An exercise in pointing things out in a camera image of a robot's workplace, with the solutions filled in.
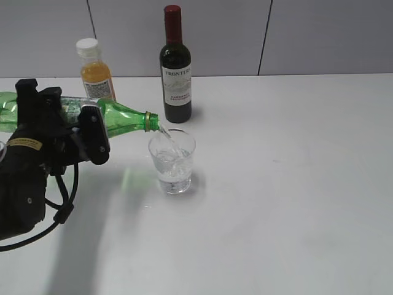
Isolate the orange juice bottle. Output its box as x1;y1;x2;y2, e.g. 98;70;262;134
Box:
76;38;116;101

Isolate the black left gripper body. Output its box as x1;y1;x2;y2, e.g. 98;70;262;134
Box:
1;123;90;242

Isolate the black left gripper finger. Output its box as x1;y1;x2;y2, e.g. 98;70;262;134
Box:
15;79;75;135
78;109;110;165

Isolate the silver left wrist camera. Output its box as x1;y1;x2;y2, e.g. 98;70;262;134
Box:
80;103;101;112

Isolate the transparent glass cup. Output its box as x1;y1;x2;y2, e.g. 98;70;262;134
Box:
148;128;196;194

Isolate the green sprite bottle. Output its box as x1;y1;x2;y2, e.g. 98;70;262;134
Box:
1;92;160;138

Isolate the dark red wine bottle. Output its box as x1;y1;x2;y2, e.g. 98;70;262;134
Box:
160;4;192;124

